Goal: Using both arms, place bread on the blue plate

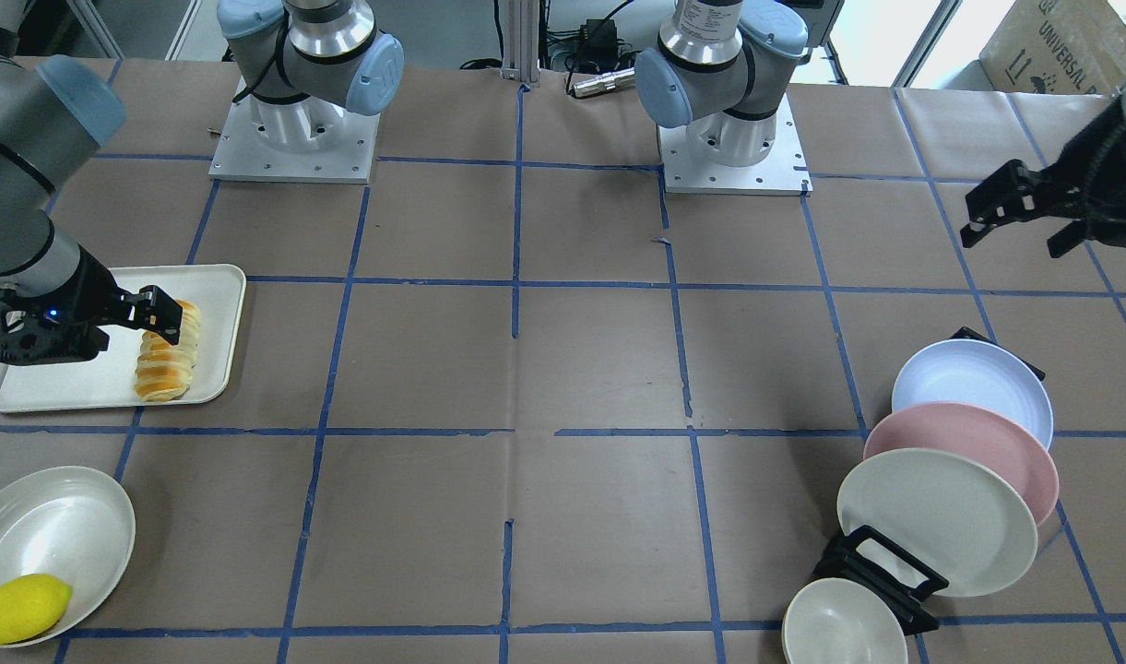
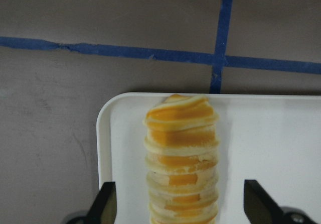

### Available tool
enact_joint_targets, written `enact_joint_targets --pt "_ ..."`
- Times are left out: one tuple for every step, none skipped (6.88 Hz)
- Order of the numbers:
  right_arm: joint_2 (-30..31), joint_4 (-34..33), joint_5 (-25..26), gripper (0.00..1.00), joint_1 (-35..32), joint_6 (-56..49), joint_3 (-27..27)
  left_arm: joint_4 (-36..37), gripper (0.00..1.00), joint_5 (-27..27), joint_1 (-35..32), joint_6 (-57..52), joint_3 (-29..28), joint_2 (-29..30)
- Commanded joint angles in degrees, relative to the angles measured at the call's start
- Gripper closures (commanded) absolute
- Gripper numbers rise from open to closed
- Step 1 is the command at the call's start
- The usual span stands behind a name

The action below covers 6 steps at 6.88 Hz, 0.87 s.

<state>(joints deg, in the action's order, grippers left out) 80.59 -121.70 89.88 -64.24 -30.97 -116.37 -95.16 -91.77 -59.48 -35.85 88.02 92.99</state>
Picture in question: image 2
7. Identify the white rectangular tray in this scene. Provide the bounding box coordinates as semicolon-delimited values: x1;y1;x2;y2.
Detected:
96;93;320;223

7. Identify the striped orange bread roll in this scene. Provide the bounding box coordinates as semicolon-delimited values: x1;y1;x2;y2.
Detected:
143;94;219;223

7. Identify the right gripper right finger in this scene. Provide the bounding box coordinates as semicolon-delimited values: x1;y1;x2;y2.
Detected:
244;179;308;223

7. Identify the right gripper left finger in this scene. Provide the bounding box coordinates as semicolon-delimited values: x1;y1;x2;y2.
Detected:
85;181;117;224

